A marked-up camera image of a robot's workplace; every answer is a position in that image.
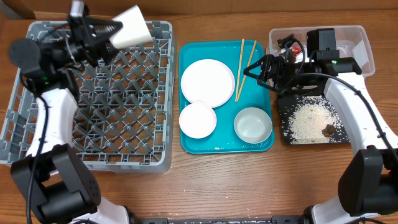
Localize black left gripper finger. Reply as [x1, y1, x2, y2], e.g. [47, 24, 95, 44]
[88, 41, 120, 66]
[85, 17, 123, 39]

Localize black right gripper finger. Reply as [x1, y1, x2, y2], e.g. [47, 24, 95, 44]
[256, 73, 282, 93]
[243, 55, 268, 78]

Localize red snack wrapper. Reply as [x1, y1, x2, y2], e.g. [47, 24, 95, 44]
[290, 46, 302, 56]

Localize white paper cup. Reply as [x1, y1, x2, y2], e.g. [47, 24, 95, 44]
[109, 5, 152, 49]

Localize grey bowl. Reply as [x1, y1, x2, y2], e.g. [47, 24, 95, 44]
[234, 107, 273, 144]

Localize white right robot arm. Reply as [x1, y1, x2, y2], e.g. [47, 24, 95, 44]
[254, 29, 397, 223]

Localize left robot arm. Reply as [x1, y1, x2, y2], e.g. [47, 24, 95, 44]
[8, 15, 134, 223]

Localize grey dishwasher rack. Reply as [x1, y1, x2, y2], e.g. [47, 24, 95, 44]
[0, 21, 177, 174]

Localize black tray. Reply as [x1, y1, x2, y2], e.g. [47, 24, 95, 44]
[276, 93, 352, 146]

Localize left wooden chopstick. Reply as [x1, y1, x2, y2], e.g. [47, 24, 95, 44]
[235, 39, 245, 102]

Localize wooden chopstick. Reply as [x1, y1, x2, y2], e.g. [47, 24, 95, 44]
[236, 40, 257, 103]
[235, 39, 245, 102]

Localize right wooden chopstick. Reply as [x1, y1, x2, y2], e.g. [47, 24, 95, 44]
[236, 40, 257, 103]

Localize rice pile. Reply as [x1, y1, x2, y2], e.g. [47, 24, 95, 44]
[282, 96, 349, 144]

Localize large white plate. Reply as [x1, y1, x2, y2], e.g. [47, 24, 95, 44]
[180, 59, 235, 108]

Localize brown food scrap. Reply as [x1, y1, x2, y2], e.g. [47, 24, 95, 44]
[322, 124, 336, 138]

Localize clear plastic bin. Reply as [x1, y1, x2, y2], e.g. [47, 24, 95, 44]
[266, 25, 376, 78]

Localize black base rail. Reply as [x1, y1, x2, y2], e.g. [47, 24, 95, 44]
[136, 215, 311, 224]

